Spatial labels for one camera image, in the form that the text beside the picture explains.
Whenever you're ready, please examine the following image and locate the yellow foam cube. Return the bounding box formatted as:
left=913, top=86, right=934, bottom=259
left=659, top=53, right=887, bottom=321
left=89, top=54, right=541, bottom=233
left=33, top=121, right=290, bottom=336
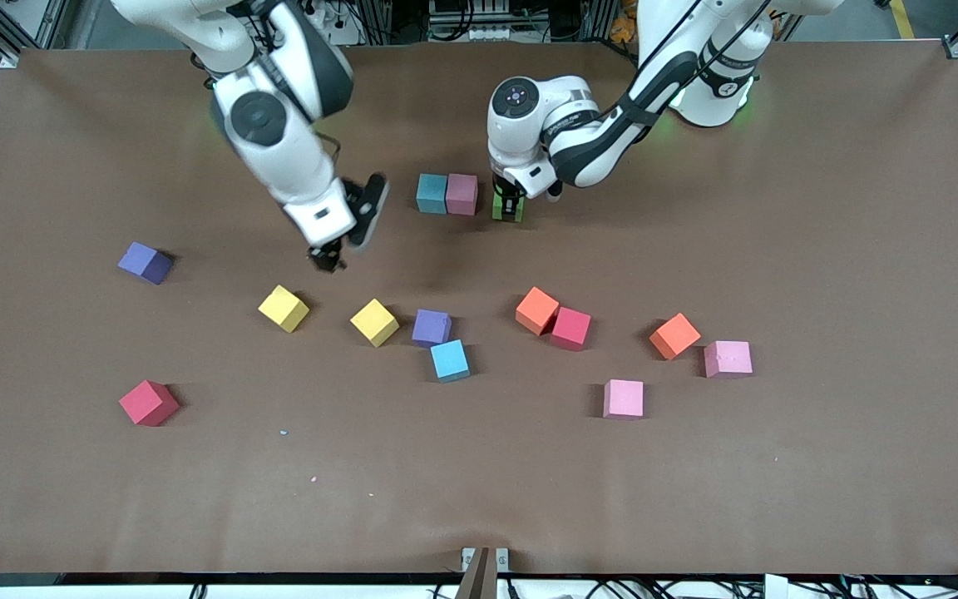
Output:
left=350, top=298, right=401, bottom=349
left=258, top=285, right=311, bottom=334

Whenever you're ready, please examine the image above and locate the pink foam cube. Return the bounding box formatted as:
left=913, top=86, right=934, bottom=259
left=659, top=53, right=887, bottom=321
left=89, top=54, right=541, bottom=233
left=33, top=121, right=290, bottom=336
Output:
left=446, top=173, right=480, bottom=217
left=704, top=339, right=754, bottom=380
left=603, top=379, right=645, bottom=421

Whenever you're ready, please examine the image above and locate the blue foam cube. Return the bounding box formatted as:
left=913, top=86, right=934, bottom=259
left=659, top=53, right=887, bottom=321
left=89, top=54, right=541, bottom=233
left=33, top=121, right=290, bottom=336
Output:
left=416, top=173, right=449, bottom=215
left=430, top=339, right=472, bottom=384

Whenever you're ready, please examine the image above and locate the orange mesh bag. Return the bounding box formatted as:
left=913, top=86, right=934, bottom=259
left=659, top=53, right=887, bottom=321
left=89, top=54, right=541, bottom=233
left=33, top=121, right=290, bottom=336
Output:
left=610, top=0, right=642, bottom=44

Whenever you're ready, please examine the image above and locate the grey metal bracket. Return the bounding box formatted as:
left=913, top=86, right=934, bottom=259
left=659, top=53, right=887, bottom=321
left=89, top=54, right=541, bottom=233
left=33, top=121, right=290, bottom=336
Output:
left=461, top=547, right=511, bottom=599

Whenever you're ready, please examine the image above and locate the white electronic device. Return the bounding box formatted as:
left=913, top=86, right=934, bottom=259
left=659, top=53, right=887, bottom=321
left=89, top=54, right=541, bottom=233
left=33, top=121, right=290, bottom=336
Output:
left=427, top=0, right=515, bottom=42

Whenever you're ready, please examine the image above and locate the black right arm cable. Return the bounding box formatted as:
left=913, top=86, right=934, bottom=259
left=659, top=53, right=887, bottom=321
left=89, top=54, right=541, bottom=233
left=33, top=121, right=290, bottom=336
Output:
left=238, top=0, right=340, bottom=192

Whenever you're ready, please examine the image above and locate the orange foam cube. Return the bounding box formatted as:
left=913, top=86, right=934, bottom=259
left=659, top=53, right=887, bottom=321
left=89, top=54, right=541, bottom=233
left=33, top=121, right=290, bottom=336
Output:
left=515, top=286, right=560, bottom=337
left=649, top=312, right=703, bottom=361

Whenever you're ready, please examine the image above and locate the purple foam cube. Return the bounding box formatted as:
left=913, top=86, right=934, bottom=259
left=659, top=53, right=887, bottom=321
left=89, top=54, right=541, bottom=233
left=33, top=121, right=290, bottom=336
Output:
left=412, top=309, right=453, bottom=349
left=117, top=241, right=175, bottom=286

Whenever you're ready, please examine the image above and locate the red foam cube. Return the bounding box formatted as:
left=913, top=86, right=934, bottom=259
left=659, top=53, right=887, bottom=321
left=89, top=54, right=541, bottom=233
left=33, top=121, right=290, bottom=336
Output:
left=550, top=306, right=593, bottom=352
left=119, top=379, right=181, bottom=428

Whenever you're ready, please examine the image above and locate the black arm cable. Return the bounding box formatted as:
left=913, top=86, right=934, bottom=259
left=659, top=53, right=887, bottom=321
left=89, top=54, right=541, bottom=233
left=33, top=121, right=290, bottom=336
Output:
left=612, top=0, right=779, bottom=126
left=238, top=0, right=340, bottom=192

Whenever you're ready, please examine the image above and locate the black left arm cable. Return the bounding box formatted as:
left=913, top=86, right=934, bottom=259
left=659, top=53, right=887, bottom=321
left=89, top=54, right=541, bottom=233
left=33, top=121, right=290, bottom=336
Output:
left=612, top=0, right=779, bottom=126

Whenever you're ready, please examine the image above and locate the aluminium frame post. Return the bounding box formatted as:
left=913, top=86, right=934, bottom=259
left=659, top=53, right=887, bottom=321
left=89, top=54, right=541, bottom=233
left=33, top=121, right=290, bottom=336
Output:
left=576, top=0, right=618, bottom=42
left=360, top=0, right=397, bottom=44

